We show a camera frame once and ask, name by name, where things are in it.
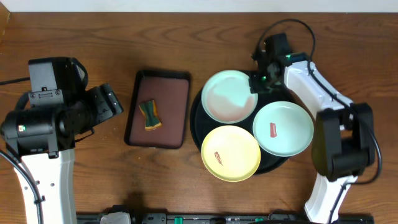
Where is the yellow plate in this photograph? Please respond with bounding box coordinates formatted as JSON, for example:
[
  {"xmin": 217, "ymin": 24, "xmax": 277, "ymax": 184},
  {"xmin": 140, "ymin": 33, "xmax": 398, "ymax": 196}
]
[{"xmin": 201, "ymin": 125, "xmax": 261, "ymax": 182}]

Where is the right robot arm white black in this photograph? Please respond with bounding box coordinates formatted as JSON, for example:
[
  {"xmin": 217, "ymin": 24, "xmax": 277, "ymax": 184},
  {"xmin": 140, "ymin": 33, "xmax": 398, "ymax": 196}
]
[{"xmin": 249, "ymin": 52, "xmax": 382, "ymax": 223}]

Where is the mint green plate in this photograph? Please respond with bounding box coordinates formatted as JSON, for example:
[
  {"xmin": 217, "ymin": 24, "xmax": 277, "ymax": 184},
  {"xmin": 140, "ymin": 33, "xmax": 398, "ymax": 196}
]
[
  {"xmin": 201, "ymin": 70, "xmax": 258, "ymax": 124},
  {"xmin": 252, "ymin": 101, "xmax": 314, "ymax": 157}
]

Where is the mint green plate top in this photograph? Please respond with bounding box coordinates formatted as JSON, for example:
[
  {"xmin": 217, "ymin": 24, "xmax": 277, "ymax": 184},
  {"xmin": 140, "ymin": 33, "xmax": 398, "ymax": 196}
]
[{"xmin": 201, "ymin": 70, "xmax": 258, "ymax": 124}]

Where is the round black serving tray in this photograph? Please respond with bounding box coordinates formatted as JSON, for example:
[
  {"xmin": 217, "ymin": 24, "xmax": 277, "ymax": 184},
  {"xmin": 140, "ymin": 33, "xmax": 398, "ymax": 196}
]
[{"xmin": 190, "ymin": 85, "xmax": 294, "ymax": 175}]

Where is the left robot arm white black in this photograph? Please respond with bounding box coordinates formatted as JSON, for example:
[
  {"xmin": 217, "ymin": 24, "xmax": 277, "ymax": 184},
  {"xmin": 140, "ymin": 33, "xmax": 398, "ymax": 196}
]
[{"xmin": 1, "ymin": 83, "xmax": 124, "ymax": 223}]

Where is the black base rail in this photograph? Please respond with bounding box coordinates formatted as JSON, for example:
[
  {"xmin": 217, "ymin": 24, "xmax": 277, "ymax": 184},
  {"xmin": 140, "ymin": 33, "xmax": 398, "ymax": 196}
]
[{"xmin": 76, "ymin": 205, "xmax": 374, "ymax": 224}]

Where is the black rectangular tray brown liquid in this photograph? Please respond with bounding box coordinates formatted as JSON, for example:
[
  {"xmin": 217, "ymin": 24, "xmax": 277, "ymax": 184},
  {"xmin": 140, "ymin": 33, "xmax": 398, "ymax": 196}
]
[{"xmin": 124, "ymin": 69, "xmax": 191, "ymax": 149}]

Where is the mint green plate right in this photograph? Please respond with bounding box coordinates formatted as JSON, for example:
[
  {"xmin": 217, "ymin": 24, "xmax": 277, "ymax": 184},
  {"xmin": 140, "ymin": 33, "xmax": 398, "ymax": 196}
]
[{"xmin": 252, "ymin": 101, "xmax": 314, "ymax": 157}]

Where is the orange green scrub sponge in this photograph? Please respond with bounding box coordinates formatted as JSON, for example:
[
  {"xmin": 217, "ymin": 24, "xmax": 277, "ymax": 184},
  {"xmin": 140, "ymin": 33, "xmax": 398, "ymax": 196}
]
[{"xmin": 139, "ymin": 100, "xmax": 162, "ymax": 131}]

